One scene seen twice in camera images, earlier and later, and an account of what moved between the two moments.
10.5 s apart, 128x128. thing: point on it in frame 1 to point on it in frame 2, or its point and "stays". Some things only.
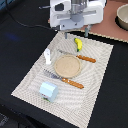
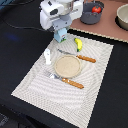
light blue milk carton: (49, 92) to (60, 35)
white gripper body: (76, 14) to (59, 14)
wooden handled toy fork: (63, 79) stays
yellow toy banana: (79, 44) stays
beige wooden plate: (67, 66) stays
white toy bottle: (47, 55) stays
